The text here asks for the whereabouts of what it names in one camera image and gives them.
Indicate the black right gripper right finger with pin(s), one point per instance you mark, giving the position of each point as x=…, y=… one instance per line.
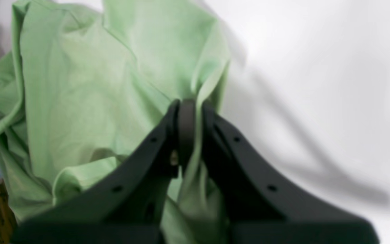
x=265, y=207

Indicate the green polo t-shirt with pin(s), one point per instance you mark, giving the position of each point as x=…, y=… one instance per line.
x=80, y=88

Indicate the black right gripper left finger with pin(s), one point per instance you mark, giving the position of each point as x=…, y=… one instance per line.
x=127, y=205

